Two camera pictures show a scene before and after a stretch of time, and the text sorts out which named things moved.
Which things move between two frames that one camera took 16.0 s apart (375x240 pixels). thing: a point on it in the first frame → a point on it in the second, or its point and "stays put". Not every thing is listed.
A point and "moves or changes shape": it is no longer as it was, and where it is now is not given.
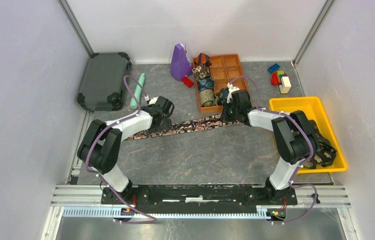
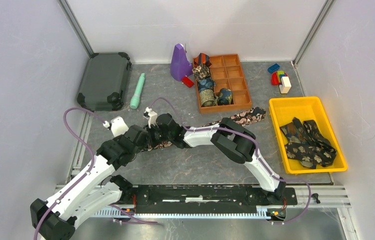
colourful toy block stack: x=281 y=78 stays put
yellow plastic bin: x=313 y=108 stays put
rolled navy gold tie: x=223 y=94 stays put
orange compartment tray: x=225 y=70 stays put
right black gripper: x=225 y=113 → x=150 y=133
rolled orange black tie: x=202 y=58 stays put
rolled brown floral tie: x=201 y=71 stays put
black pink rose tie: x=217 y=120 moves or changes shape
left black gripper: x=166 y=125 → x=139 y=148
